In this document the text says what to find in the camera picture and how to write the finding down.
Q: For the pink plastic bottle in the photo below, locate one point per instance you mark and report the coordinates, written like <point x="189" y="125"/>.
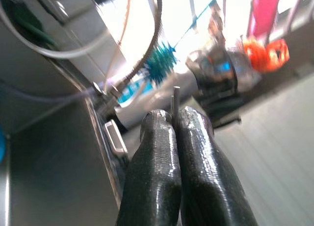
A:
<point x="263" y="12"/>

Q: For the green scrub pad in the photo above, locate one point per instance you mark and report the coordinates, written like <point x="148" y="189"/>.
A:
<point x="29" y="22"/>

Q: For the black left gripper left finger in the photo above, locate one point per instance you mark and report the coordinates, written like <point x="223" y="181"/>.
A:
<point x="152" y="172"/>

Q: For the orange mesh scrubber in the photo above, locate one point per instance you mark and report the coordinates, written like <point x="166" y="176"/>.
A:
<point x="265" y="55"/>

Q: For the stainless steel sink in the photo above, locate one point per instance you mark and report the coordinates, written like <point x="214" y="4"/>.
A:
<point x="54" y="150"/>

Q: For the clear plastic tube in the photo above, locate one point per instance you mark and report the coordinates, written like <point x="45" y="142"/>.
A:
<point x="44" y="98"/>

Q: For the white plastic clip holder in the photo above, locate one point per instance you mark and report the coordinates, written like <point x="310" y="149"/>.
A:
<point x="115" y="137"/>

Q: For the white water filter appliance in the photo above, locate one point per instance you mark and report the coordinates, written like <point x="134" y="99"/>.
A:
<point x="157" y="101"/>

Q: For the teal bottle brush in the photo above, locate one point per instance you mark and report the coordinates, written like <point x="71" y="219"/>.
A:
<point x="160" y="61"/>

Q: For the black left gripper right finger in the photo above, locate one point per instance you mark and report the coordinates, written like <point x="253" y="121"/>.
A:
<point x="208" y="177"/>

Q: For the thin steel cutlery piece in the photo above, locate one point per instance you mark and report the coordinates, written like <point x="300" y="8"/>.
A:
<point x="175" y="101"/>

